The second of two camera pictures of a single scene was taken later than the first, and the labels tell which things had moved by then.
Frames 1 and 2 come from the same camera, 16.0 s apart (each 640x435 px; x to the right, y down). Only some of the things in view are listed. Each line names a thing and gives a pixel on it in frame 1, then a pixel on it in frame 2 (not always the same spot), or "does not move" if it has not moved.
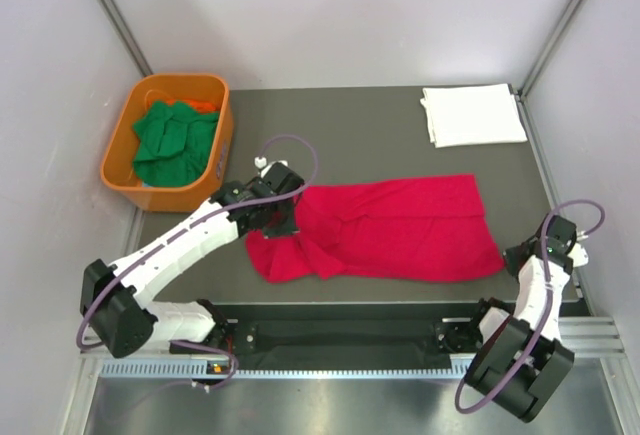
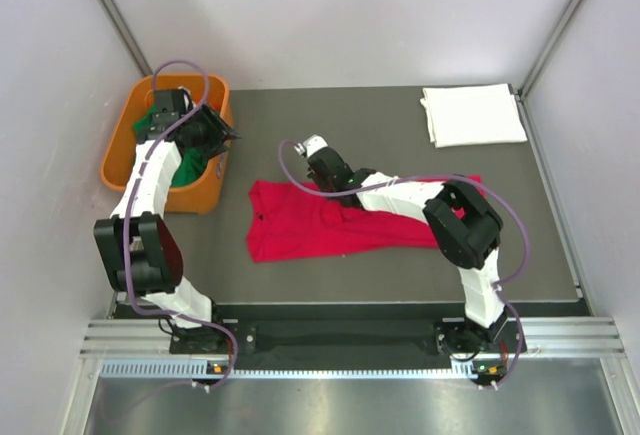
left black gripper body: (281, 222) -> (206, 133)
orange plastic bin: (118, 166) does not move
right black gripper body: (511, 261) -> (325, 185)
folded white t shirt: (459, 116) does not move
